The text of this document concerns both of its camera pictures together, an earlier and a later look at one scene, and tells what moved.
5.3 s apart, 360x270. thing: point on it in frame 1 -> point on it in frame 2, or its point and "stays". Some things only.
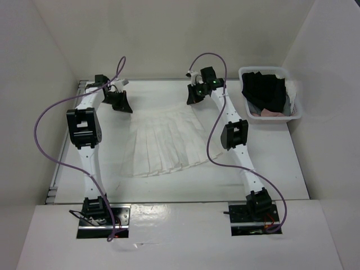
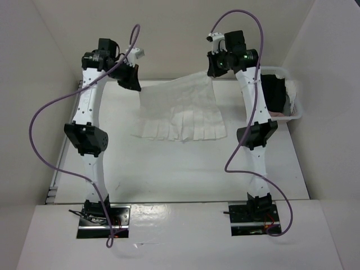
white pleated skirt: (163, 139) -> (183, 108)
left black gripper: (122, 104) -> (132, 82)
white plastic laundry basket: (283, 72) stays
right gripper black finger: (196, 93) -> (219, 63)
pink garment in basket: (266, 113) stays
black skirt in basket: (266, 90) stays
